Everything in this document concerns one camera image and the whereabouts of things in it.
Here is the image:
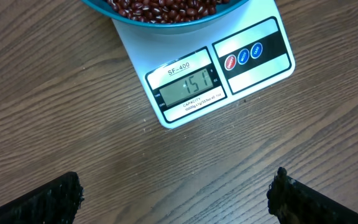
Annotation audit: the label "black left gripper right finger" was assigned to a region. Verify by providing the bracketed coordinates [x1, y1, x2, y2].
[267, 167, 358, 224]

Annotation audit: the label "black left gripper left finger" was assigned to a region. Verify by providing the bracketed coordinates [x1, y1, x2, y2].
[0, 172, 85, 224]

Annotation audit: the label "white digital kitchen scale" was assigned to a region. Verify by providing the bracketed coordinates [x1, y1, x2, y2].
[114, 0, 295, 129]

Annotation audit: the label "red beans in bowl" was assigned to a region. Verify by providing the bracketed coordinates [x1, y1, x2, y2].
[106, 0, 230, 24]

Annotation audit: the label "teal metal bowl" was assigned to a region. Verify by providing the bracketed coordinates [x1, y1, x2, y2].
[83, 0, 248, 34]

